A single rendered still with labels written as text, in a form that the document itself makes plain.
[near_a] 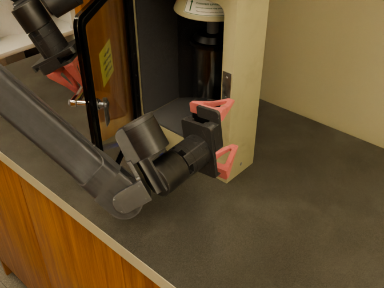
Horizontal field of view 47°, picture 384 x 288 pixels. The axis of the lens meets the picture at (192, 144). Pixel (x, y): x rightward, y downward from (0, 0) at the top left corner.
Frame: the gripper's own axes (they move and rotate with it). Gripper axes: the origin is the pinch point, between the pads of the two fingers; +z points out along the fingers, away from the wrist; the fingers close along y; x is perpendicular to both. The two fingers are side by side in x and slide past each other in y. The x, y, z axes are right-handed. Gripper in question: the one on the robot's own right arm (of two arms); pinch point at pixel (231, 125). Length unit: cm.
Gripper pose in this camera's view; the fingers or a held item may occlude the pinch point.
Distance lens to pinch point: 81.2
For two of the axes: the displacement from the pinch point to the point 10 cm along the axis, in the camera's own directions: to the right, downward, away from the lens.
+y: -1.2, -8.4, -5.3
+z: 6.5, -4.7, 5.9
